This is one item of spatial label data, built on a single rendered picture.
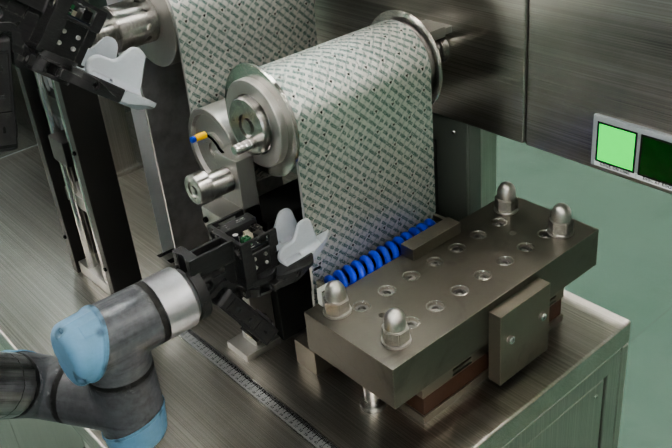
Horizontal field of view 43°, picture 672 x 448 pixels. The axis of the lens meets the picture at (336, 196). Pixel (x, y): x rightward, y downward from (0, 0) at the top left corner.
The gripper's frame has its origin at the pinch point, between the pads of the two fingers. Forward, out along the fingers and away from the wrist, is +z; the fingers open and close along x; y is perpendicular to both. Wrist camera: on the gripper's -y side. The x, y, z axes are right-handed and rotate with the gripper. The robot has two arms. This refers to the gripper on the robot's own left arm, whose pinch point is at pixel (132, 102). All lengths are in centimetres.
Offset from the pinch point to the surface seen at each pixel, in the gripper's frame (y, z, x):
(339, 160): 3.8, 27.4, -5.4
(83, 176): -13.4, 15.0, 28.0
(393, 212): 0.5, 41.5, -5.4
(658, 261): 20, 231, 37
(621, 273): 11, 221, 42
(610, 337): -3, 65, -31
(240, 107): 4.6, 14.9, 1.5
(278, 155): 1.2, 19.0, -3.8
